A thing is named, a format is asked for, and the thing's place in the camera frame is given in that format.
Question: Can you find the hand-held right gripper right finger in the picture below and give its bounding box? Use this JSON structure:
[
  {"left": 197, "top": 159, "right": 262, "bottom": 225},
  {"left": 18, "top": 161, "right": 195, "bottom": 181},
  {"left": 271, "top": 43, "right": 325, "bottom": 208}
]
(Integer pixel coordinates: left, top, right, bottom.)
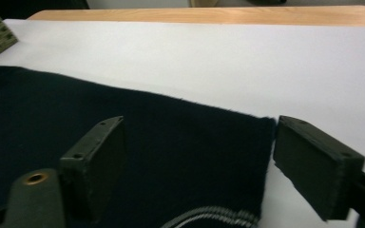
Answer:
[{"left": 272, "top": 115, "right": 365, "bottom": 221}]

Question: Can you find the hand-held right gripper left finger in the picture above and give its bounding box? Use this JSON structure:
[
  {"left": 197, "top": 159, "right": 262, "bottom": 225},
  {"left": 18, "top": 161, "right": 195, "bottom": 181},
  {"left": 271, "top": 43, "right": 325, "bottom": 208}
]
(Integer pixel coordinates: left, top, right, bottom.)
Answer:
[{"left": 58, "top": 115, "right": 127, "bottom": 222}]

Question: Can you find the black knit vest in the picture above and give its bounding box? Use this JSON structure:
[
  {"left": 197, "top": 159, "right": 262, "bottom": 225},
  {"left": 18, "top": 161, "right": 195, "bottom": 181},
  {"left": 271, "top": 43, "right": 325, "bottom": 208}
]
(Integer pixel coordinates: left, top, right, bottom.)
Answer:
[{"left": 0, "top": 63, "right": 279, "bottom": 228}]

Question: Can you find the white board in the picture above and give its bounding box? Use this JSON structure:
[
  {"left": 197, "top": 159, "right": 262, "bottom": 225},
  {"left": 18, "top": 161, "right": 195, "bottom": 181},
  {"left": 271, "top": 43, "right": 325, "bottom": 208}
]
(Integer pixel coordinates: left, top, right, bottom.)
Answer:
[{"left": 0, "top": 18, "right": 365, "bottom": 228}]

